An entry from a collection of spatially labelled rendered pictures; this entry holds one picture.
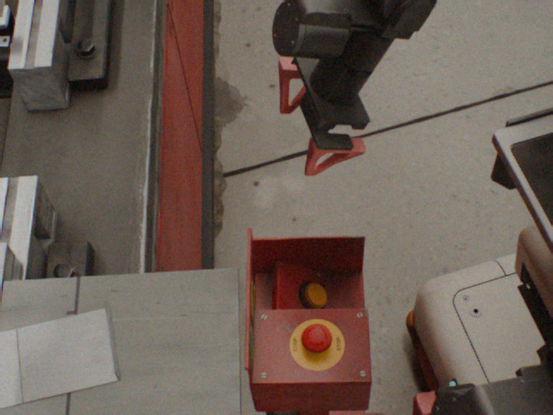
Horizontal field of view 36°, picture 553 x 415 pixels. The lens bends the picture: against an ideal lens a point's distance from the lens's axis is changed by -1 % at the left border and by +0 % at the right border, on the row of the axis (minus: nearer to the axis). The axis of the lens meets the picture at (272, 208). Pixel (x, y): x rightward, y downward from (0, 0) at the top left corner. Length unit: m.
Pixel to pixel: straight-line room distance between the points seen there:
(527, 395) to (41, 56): 0.81
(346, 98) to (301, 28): 0.13
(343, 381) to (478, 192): 1.15
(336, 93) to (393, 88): 1.42
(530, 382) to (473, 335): 1.03
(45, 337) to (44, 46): 0.45
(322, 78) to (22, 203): 0.40
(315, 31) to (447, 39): 1.64
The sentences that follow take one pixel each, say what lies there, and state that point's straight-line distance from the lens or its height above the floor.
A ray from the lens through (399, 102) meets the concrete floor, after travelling 2.34.
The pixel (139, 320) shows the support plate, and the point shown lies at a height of 1.00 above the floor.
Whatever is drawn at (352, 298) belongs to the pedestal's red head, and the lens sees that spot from 1.26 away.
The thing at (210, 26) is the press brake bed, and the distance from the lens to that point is 2.47.
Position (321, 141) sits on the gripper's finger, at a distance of 0.95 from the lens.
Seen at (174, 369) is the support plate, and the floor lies 1.00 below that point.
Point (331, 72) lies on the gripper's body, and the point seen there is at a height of 1.12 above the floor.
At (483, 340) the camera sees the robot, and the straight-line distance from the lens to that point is 1.72.
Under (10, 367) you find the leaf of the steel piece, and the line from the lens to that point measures 0.96.
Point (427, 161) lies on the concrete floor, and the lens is 2.24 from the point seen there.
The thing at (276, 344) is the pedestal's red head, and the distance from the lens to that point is 1.15.
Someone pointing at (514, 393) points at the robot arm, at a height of 1.22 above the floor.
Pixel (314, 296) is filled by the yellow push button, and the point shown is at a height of 0.73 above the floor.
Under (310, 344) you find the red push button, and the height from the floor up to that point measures 0.81.
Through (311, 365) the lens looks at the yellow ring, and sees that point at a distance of 1.14.
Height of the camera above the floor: 1.85
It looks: 59 degrees down
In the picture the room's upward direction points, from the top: 6 degrees counter-clockwise
